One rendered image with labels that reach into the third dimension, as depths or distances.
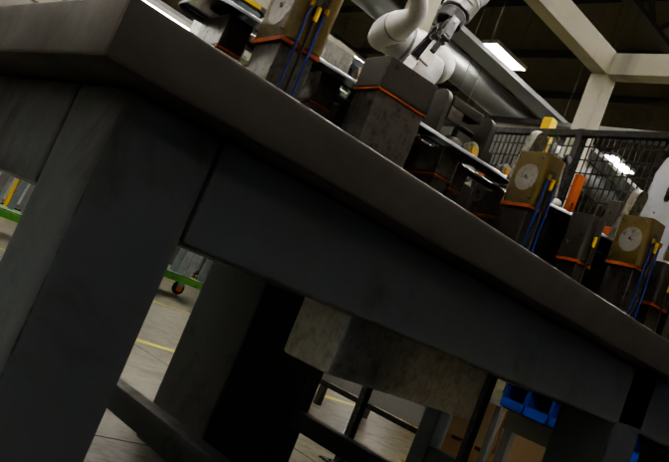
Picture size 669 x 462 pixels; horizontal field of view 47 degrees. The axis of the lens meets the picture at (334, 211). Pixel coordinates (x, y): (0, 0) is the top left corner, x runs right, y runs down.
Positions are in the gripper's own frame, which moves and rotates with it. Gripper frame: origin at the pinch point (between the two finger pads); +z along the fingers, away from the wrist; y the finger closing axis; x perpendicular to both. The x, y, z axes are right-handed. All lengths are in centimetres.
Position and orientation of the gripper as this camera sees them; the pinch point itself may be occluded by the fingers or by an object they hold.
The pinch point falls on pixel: (413, 66)
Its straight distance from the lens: 207.2
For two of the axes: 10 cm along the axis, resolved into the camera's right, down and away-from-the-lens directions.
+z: -5.8, 7.5, -3.0
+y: 3.6, -0.9, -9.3
